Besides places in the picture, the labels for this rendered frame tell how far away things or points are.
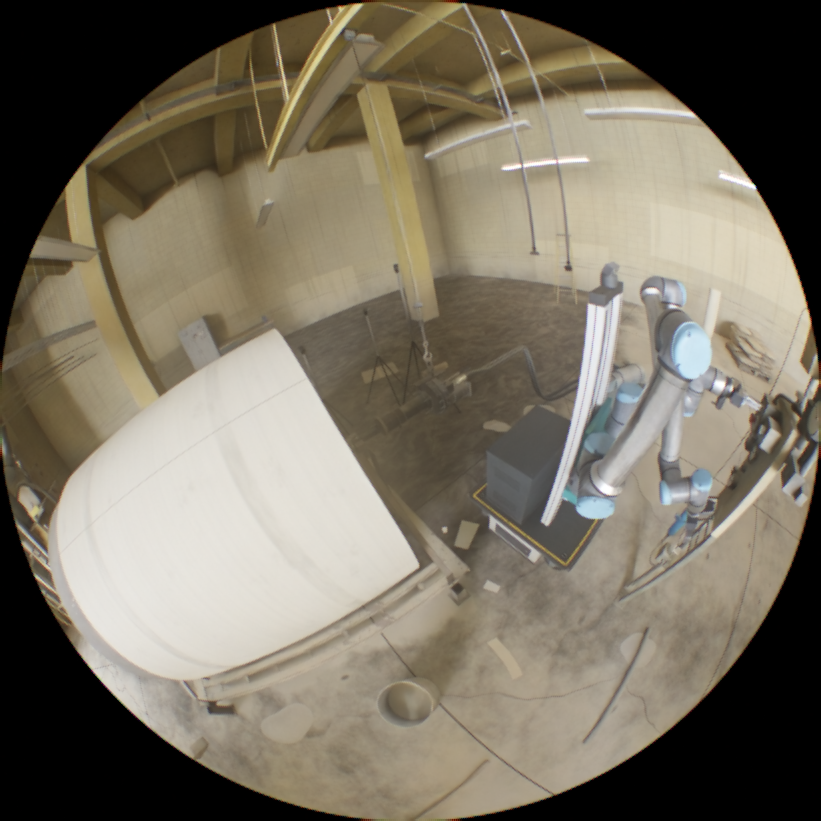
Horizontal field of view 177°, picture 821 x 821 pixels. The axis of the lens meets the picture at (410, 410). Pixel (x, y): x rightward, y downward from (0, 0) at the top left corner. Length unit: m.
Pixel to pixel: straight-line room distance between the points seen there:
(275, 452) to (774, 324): 9.42
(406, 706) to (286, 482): 1.51
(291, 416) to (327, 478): 0.23
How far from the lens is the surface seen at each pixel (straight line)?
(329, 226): 10.03
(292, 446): 0.87
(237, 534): 0.94
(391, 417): 1.72
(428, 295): 6.32
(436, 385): 1.78
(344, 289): 10.00
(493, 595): 2.04
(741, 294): 8.70
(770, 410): 1.22
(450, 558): 1.93
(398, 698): 1.89
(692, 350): 0.70
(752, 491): 1.23
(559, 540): 1.89
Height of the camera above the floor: 1.99
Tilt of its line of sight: 36 degrees down
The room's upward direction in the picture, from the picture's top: 14 degrees counter-clockwise
